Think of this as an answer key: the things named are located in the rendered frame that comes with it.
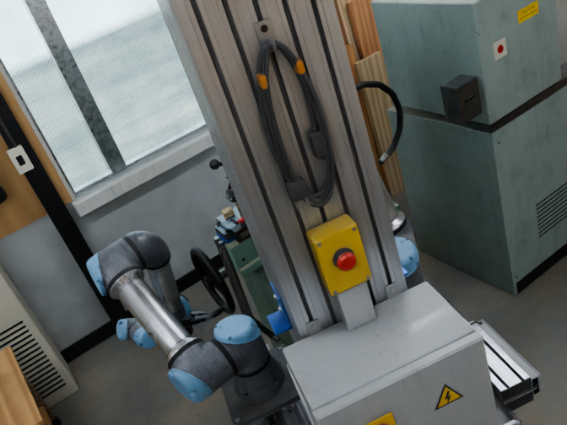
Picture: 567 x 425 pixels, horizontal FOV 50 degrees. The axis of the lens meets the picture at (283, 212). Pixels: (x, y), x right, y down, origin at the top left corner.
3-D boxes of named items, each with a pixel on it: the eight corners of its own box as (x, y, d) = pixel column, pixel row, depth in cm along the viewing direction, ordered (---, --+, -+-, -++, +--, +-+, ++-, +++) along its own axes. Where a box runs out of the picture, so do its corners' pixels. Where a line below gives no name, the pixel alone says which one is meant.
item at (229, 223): (217, 235, 224) (212, 223, 221) (241, 221, 228) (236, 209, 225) (232, 248, 213) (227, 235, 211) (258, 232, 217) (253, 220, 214)
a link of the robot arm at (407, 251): (386, 302, 172) (375, 266, 165) (381, 273, 183) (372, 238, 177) (428, 294, 169) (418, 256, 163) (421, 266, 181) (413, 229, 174)
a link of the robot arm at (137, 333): (161, 316, 203) (150, 309, 212) (133, 336, 198) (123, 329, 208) (172, 335, 206) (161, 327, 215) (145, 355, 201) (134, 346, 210)
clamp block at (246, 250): (221, 255, 229) (213, 235, 225) (251, 237, 234) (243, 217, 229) (239, 269, 217) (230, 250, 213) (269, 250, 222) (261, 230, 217)
